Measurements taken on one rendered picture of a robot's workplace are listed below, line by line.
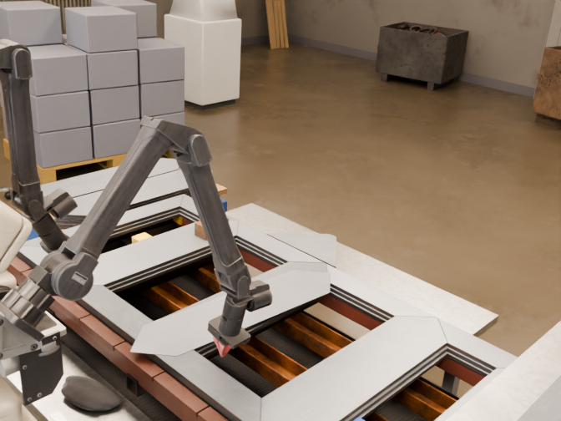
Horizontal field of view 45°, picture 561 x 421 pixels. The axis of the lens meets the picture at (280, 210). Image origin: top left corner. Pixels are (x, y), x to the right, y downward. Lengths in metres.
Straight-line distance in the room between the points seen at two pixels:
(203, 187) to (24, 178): 0.50
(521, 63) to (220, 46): 3.95
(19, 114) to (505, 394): 1.28
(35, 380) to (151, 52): 3.93
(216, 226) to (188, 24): 5.62
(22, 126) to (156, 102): 3.71
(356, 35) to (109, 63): 5.96
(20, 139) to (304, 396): 0.94
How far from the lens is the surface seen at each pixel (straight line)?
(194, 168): 1.49
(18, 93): 1.74
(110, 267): 2.27
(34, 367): 1.64
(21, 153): 1.78
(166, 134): 1.44
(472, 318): 2.33
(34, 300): 1.41
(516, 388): 1.54
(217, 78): 7.18
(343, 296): 2.17
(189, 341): 1.89
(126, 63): 5.23
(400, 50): 8.87
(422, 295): 2.41
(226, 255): 1.61
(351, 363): 1.85
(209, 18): 7.03
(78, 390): 1.99
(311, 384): 1.76
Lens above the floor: 1.94
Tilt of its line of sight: 24 degrees down
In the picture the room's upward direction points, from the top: 3 degrees clockwise
